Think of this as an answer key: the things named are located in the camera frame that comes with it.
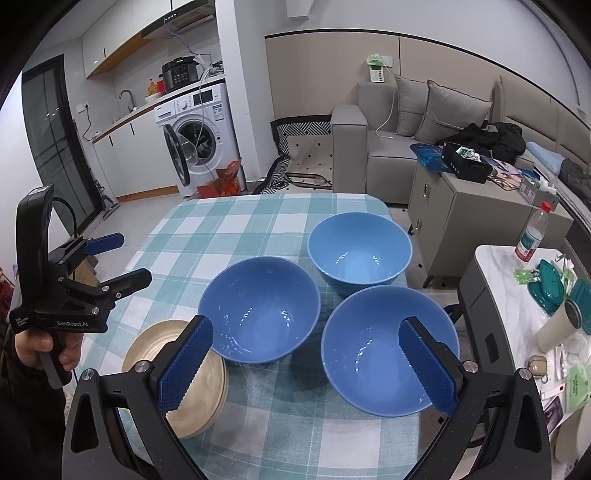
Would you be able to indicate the person's left forearm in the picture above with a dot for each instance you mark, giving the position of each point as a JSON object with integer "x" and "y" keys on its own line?
{"x": 27, "y": 424}

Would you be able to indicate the range hood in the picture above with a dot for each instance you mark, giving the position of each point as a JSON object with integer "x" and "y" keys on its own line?
{"x": 184, "y": 18}

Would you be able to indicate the cream round plate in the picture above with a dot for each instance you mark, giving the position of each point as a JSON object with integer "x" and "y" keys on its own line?
{"x": 152, "y": 341}
{"x": 223, "y": 387}
{"x": 226, "y": 383}

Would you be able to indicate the white marble side table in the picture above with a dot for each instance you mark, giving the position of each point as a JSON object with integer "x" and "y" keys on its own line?
{"x": 508, "y": 277}

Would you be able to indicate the light blue pillow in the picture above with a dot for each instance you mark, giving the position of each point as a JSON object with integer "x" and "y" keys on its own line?
{"x": 545, "y": 154}

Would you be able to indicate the grey sofa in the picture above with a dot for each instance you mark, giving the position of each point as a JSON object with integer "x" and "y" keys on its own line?
{"x": 369, "y": 157}

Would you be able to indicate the black jacket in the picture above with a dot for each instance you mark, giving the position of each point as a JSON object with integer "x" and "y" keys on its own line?
{"x": 494, "y": 138}

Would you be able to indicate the metal faucet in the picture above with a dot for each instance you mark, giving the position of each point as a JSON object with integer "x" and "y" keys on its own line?
{"x": 128, "y": 98}

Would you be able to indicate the beige cabinet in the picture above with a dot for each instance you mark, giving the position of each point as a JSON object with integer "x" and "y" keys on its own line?
{"x": 471, "y": 221}

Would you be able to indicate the beige cup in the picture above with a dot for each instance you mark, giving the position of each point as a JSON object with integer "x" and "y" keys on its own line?
{"x": 556, "y": 327}

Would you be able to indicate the dark glass door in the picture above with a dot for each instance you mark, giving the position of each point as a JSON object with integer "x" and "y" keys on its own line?
{"x": 55, "y": 147}

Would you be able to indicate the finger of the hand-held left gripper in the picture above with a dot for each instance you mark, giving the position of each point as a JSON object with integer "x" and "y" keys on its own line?
{"x": 106, "y": 242}
{"x": 131, "y": 281}

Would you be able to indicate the red cardboard box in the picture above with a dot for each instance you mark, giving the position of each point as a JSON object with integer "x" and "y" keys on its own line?
{"x": 224, "y": 182}

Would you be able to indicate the grey clothes pile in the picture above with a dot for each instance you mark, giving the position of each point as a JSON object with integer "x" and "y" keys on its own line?
{"x": 577, "y": 177}

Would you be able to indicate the teal white checked tablecloth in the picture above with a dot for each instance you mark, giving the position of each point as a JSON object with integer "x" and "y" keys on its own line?
{"x": 258, "y": 217}

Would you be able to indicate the black storage basket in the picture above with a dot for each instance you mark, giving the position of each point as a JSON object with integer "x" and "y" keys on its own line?
{"x": 466, "y": 164}

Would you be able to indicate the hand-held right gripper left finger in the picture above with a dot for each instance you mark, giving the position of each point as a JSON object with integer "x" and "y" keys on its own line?
{"x": 184, "y": 369}

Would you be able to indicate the brown earbud case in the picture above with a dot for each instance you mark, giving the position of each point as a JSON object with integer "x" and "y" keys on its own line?
{"x": 538, "y": 364}

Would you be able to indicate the clear water bottle red cap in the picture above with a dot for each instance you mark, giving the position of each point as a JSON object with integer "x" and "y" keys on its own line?
{"x": 531, "y": 235}

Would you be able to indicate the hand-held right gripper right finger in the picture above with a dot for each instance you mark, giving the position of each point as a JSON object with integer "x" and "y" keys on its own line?
{"x": 429, "y": 369}

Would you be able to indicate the blue bowl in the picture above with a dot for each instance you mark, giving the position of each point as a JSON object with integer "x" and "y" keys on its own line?
{"x": 360, "y": 251}
{"x": 261, "y": 309}
{"x": 369, "y": 350}

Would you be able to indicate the person's left hand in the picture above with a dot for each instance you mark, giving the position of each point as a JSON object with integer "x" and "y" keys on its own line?
{"x": 32, "y": 344}

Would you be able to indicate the green packet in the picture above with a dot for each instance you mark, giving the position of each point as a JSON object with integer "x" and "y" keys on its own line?
{"x": 575, "y": 390}

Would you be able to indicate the tissue box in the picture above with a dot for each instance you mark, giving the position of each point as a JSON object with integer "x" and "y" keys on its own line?
{"x": 538, "y": 191}

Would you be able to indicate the black pressure cooker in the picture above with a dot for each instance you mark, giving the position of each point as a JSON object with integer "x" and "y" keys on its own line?
{"x": 180, "y": 74}

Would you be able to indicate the white wall cabinets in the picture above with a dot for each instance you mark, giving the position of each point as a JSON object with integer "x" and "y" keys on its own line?
{"x": 111, "y": 46}

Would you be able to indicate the grey sofa cushion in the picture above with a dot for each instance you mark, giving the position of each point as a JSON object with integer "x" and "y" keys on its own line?
{"x": 408, "y": 106}
{"x": 452, "y": 113}

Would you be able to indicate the white washing machine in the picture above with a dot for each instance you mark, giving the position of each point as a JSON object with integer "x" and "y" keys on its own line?
{"x": 203, "y": 124}

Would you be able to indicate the white kitchen counter cabinet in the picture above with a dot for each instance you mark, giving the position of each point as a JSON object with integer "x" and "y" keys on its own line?
{"x": 129, "y": 157}

